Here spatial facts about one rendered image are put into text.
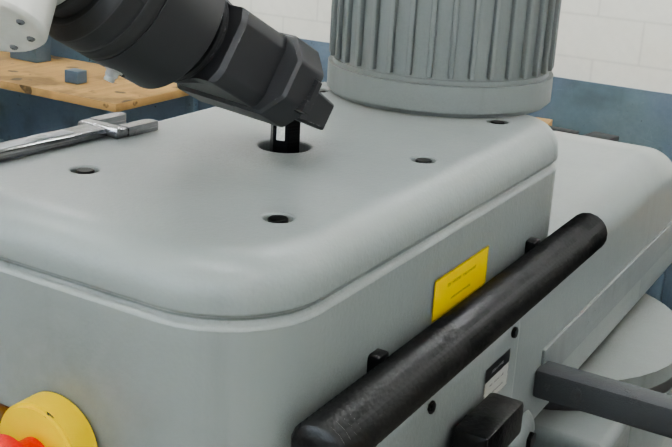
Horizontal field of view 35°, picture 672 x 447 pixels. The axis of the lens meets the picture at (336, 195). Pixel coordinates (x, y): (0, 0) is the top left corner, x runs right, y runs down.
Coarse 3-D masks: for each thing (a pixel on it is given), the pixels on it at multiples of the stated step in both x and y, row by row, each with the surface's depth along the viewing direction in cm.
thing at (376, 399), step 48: (528, 240) 84; (576, 240) 85; (480, 288) 74; (528, 288) 75; (432, 336) 65; (480, 336) 68; (384, 384) 59; (432, 384) 62; (336, 432) 54; (384, 432) 57
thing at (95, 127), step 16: (64, 128) 73; (80, 128) 73; (96, 128) 73; (112, 128) 73; (128, 128) 74; (144, 128) 75; (0, 144) 68; (16, 144) 68; (32, 144) 68; (48, 144) 69; (64, 144) 70; (0, 160) 66
